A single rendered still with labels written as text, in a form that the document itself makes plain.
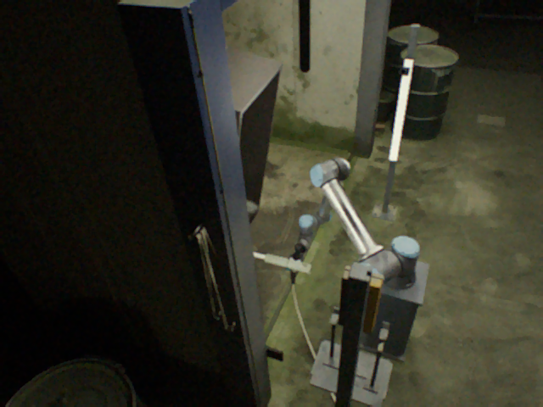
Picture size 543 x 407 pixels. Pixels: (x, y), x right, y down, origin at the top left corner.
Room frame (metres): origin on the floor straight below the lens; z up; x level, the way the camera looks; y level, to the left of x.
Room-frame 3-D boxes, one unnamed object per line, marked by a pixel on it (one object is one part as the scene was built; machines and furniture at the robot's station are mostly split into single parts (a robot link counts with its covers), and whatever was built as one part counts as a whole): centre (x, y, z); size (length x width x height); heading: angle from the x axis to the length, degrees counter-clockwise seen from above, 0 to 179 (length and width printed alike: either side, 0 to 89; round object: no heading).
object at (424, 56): (4.13, -1.65, 0.86); 0.54 x 0.54 x 0.01
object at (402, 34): (4.78, -1.67, 0.86); 0.54 x 0.54 x 0.01
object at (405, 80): (2.72, -0.95, 1.02); 0.06 x 0.02 x 0.83; 66
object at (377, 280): (0.79, -0.24, 1.42); 0.12 x 0.06 x 0.26; 66
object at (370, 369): (0.89, -0.28, 0.95); 0.26 x 0.15 x 0.32; 66
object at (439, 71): (4.13, -1.64, 0.44); 0.59 x 0.58 x 0.89; 170
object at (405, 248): (1.50, -0.67, 0.83); 0.17 x 0.15 x 0.18; 120
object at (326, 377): (0.87, -0.27, 0.78); 0.31 x 0.23 x 0.01; 66
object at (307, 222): (2.02, -0.19, 0.61); 0.12 x 0.09 x 0.12; 120
